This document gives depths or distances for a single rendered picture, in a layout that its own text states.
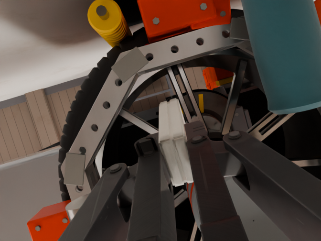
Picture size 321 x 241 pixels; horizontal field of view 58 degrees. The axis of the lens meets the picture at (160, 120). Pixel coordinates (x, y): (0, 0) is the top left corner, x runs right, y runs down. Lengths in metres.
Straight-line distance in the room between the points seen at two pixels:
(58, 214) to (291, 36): 0.46
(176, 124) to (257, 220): 0.25
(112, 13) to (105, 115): 0.17
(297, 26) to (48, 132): 4.86
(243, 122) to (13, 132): 4.71
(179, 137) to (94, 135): 0.37
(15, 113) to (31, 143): 0.56
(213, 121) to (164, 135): 0.91
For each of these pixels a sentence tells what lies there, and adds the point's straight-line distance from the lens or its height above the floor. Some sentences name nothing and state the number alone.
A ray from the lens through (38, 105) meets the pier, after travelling 5.14.
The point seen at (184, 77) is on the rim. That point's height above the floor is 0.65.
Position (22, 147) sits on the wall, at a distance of 5.43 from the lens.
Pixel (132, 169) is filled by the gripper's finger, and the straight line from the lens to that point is 0.16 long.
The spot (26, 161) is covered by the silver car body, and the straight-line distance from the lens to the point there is 1.11.
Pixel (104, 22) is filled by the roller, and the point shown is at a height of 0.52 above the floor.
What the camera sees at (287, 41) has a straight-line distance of 0.41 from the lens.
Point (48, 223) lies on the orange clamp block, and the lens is 0.58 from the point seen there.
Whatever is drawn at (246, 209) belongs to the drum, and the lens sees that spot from 0.39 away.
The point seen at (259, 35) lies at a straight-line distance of 0.42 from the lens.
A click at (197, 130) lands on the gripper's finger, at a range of 0.17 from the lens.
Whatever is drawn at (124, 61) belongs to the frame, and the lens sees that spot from 0.50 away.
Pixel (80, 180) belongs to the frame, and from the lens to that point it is 0.53.
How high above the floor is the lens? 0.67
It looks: 5 degrees up
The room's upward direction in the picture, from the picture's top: 164 degrees clockwise
